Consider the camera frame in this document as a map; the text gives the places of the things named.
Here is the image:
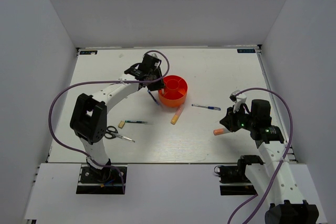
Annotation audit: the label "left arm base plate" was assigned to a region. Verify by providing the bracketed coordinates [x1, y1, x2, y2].
[76, 165, 128, 195]

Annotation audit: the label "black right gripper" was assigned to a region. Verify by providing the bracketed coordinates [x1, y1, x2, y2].
[219, 103, 256, 132]

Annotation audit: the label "left corner label sticker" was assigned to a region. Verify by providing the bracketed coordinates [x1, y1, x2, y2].
[79, 50, 98, 55]

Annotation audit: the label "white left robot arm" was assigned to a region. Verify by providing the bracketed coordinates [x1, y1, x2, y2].
[70, 50, 164, 182]

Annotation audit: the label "blue clear ballpoint pen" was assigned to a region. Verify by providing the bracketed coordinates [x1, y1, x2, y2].
[191, 104, 221, 111]

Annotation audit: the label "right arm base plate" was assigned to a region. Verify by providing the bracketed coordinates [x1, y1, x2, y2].
[214, 165, 257, 196]

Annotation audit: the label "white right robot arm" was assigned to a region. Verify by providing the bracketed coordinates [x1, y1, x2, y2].
[214, 99, 319, 223]

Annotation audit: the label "black handled scissors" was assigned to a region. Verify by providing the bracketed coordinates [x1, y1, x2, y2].
[104, 126, 135, 143]

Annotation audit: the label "dark blue gel pen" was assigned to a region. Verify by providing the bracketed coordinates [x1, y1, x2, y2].
[148, 90, 160, 106]

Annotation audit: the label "small yellow eraser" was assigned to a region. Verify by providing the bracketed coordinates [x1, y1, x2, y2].
[118, 121, 125, 129]

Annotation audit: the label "right corner label sticker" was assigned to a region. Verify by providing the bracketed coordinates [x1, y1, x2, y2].
[237, 48, 256, 54]

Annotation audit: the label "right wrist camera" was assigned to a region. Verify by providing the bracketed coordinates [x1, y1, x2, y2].
[229, 90, 247, 113]

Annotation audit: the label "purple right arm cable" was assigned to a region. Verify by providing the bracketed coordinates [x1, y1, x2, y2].
[226, 87, 293, 224]

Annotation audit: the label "orange round organizer container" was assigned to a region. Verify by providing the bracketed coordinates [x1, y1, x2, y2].
[158, 75, 188, 108]

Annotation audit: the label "corner label sticker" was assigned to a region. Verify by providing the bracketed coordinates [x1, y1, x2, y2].
[79, 50, 98, 55]
[237, 48, 256, 54]

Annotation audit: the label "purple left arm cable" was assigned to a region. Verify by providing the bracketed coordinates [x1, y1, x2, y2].
[49, 49, 171, 195]

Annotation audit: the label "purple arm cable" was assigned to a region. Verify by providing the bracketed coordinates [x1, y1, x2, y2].
[49, 49, 171, 195]
[226, 87, 293, 224]

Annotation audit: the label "orange pink highlighter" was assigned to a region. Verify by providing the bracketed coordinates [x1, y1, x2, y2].
[213, 128, 227, 136]

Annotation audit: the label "green ink pen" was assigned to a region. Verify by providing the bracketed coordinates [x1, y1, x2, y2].
[124, 120, 152, 124]

